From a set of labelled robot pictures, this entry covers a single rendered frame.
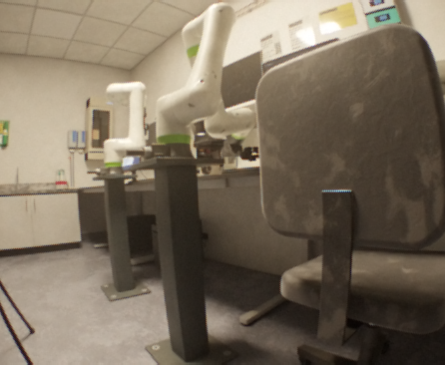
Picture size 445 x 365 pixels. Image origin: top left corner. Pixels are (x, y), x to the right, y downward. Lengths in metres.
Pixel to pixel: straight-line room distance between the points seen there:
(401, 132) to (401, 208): 0.12
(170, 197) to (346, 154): 0.60
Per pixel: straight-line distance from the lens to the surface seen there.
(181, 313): 1.00
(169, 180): 0.88
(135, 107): 1.81
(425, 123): 0.42
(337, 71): 0.49
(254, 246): 2.11
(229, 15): 1.07
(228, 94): 2.13
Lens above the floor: 0.71
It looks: level
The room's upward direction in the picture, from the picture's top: 3 degrees counter-clockwise
